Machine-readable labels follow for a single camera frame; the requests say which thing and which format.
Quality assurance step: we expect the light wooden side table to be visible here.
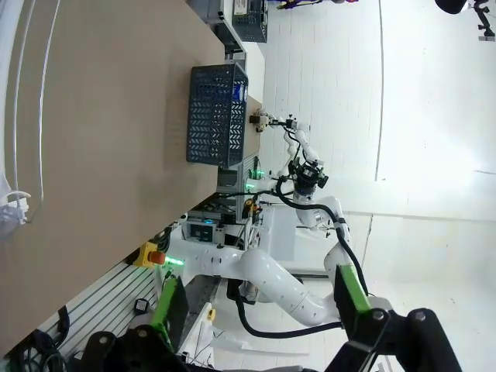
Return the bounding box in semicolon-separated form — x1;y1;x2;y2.
243;95;265;156

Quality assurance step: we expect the blue Pepsi can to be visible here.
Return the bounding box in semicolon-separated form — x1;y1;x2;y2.
231;83;250;105

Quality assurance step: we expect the white wire can dispenser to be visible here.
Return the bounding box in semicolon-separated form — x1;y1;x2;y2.
0;0;61;234

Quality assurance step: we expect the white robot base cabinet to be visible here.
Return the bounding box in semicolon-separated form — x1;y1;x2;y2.
267;205;300;269

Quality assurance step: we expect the yellow emergency stop button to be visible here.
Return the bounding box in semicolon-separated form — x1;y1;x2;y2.
133;239;164;268

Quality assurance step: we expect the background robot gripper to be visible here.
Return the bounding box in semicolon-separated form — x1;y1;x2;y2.
250;110;280;133

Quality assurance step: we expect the yellow black pendant switch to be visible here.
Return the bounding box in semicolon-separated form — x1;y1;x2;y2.
240;195;261;220

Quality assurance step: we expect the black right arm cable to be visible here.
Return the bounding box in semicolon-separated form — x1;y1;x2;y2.
235;174;370;339

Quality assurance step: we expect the black strap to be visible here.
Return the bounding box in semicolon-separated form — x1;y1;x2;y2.
57;305;71;344

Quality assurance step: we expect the black cable bundle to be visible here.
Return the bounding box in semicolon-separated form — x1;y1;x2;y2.
21;329;69;372

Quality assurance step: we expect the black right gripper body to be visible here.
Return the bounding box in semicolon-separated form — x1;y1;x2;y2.
290;158;330;193

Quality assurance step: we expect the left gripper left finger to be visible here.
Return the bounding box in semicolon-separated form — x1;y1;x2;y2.
79;274;190;372

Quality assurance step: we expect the electronics rack under table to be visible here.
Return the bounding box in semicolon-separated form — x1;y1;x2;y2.
185;170;268;249

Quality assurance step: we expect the grey perforated plastic basket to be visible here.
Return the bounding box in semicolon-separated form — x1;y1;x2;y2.
185;63;250;168
231;0;269;44

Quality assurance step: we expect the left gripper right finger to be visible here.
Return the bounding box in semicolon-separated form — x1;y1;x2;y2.
327;263;462;372

